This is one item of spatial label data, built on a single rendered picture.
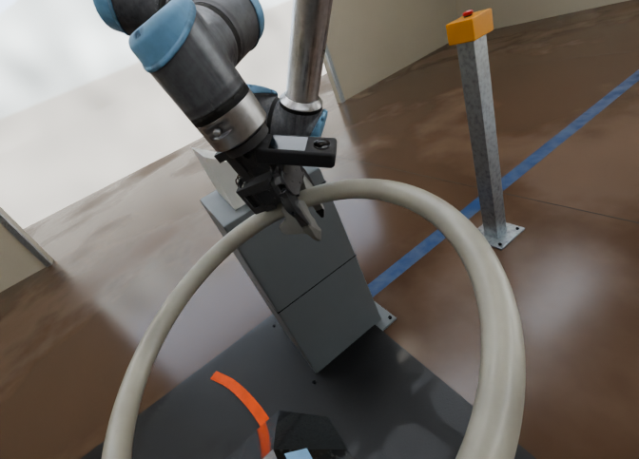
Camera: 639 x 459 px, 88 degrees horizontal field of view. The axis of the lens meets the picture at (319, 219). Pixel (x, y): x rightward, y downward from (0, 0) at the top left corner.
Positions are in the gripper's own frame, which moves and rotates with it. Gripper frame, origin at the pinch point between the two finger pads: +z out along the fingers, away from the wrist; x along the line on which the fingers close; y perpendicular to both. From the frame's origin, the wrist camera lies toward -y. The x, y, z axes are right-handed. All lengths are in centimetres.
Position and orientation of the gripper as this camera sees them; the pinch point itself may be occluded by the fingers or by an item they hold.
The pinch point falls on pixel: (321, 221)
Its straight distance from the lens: 58.1
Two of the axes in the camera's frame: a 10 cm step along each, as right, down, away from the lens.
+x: -1.0, 7.0, -7.1
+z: 4.8, 6.6, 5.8
